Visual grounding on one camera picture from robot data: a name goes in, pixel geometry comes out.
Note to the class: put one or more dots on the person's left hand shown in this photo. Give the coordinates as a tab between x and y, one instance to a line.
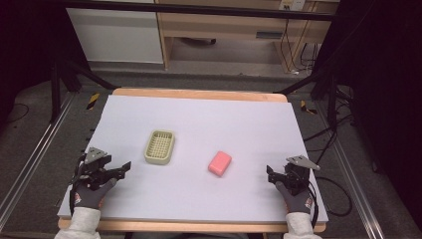
89	197

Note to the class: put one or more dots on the person's right hand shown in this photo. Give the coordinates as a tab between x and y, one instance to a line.
298	204

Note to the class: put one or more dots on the white foam board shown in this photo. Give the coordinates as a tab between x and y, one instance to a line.
215	126

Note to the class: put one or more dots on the black horizontal frame bar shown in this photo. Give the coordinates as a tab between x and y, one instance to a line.
199	9

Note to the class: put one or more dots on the white power strip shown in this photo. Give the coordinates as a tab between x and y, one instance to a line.
292	4

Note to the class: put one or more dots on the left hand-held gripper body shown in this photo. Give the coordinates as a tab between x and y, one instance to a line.
94	167

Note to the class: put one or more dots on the wooden desk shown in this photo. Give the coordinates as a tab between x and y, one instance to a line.
232	31

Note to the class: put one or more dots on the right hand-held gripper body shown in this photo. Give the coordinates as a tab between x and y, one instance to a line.
297	177

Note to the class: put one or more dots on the black metal stand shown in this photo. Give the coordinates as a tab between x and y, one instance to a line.
326	89
68	79

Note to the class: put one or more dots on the beige plastic soap dish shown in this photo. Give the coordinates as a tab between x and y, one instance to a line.
160	147

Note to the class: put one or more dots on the white cabinet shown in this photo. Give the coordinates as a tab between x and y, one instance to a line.
116	35

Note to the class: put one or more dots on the yellow black striped tape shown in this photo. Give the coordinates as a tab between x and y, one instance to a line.
93	101
308	108

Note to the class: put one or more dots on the metal floor rail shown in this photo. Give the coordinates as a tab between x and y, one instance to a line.
36	156
353	179

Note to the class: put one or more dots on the dark curtain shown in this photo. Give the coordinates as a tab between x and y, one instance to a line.
384	83
26	43

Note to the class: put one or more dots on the pink soap bar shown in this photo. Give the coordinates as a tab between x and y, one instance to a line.
220	163

